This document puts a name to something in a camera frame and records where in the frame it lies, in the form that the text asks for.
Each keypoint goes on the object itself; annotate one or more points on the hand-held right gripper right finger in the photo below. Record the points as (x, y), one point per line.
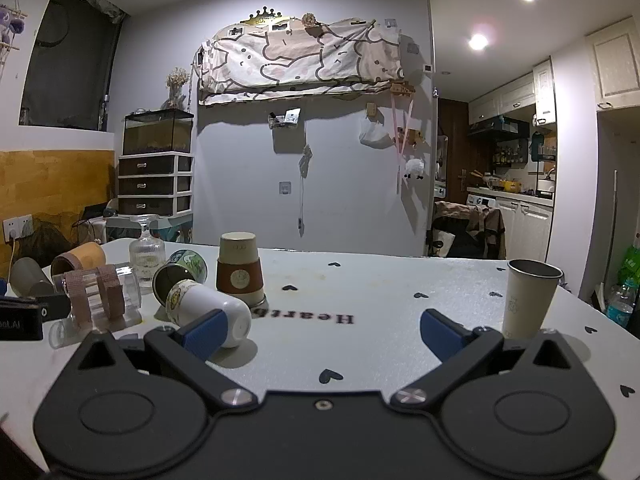
(440, 334)

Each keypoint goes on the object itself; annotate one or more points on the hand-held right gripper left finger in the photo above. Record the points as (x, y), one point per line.
(205, 334)

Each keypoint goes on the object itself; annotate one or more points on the white cup with cartoon print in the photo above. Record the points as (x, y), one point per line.
(215, 305)

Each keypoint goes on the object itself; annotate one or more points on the grey cup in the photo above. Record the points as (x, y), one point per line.
(30, 277)

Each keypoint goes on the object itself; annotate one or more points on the green printed tin cup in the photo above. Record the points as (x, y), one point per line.
(180, 270)

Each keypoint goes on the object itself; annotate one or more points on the paper cup with brown sleeve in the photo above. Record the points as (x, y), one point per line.
(240, 270)

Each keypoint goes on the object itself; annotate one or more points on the cream cup with metal rim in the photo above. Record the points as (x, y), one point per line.
(527, 300)

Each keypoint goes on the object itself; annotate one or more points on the clear glass with pink bands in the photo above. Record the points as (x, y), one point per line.
(100, 295)

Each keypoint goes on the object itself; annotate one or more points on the ribbed clear stemmed glass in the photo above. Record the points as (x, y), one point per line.
(146, 257)

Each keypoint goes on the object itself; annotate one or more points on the chair with draped clothes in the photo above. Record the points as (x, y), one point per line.
(467, 232)

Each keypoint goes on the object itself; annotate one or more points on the white lower kitchen cabinet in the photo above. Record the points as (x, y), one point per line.
(525, 227)

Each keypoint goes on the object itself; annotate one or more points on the white washing machine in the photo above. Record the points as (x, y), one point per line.
(480, 201)

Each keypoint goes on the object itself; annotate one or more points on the white and dark drawer unit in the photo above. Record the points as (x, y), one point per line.
(155, 185)

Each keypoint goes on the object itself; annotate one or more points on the yellow pot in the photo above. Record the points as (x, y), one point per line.
(511, 186)

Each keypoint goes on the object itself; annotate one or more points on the white plush toy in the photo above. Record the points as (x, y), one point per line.
(414, 167)

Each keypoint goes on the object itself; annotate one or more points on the clear water bottle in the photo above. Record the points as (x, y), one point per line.
(622, 305)

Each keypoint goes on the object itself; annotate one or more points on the green plastic bottle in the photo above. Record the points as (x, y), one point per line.
(631, 265)

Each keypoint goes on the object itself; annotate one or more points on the glass fish tank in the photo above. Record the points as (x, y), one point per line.
(157, 135)

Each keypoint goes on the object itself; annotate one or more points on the white plastic bag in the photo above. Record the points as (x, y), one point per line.
(372, 134)

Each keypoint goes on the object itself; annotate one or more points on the white upper kitchen cabinets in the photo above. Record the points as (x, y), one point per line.
(515, 97)

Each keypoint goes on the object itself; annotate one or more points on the dried flower bouquet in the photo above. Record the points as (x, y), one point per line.
(177, 82)

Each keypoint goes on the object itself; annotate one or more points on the purple hanging decoration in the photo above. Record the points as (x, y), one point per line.
(11, 22)

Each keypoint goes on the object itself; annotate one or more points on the tall white cupboard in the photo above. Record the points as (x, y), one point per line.
(612, 65)

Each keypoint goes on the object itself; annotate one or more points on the gold crown decoration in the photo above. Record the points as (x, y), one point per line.
(264, 17)

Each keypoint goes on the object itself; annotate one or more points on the white wall socket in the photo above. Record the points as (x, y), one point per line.
(17, 227)

